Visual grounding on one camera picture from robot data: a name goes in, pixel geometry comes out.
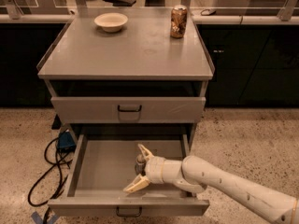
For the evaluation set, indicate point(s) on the blue power adapter box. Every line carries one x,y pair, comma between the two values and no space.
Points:
65,142

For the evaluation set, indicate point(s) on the white paper bowl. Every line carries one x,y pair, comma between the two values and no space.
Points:
111,22

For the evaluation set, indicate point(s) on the silver redbull can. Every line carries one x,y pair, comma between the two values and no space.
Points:
140,164

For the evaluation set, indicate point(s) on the closed grey top drawer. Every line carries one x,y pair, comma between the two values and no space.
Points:
129,109

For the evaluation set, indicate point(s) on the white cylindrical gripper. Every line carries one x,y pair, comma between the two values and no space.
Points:
153,169

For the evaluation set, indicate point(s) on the open grey middle drawer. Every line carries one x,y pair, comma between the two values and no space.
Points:
104,166

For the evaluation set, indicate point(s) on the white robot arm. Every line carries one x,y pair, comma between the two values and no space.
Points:
194,175

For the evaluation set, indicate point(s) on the grey metal drawer cabinet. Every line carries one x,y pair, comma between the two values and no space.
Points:
141,60

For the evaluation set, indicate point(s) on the black office chair seat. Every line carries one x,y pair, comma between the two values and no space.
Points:
121,3

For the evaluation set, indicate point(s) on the gold patterned soda can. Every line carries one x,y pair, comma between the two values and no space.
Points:
179,16

